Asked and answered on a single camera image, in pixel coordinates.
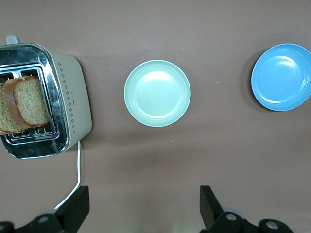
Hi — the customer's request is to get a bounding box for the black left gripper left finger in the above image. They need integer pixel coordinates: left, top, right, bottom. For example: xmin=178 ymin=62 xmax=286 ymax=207
xmin=0 ymin=185 xmax=90 ymax=233

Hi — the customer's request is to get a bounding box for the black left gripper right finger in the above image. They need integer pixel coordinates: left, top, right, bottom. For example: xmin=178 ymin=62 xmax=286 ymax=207
xmin=199 ymin=185 xmax=292 ymax=233

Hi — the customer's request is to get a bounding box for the brown bread slice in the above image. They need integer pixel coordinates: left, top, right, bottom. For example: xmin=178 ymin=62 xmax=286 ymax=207
xmin=0 ymin=79 xmax=30 ymax=135
xmin=12 ymin=76 xmax=51 ymax=127

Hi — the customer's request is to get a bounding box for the blue round plate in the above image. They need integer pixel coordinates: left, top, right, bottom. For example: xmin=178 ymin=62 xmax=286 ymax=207
xmin=251 ymin=43 xmax=311 ymax=112

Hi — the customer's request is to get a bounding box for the light green round plate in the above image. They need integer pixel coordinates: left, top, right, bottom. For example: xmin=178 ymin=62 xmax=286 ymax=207
xmin=123 ymin=60 xmax=191 ymax=128

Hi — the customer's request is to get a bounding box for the beige chrome toaster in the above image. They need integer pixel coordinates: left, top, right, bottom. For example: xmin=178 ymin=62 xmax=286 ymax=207
xmin=0 ymin=35 xmax=93 ymax=160

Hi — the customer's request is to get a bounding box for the white toaster power cable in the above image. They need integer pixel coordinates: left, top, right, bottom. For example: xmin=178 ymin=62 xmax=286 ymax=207
xmin=53 ymin=140 xmax=82 ymax=211

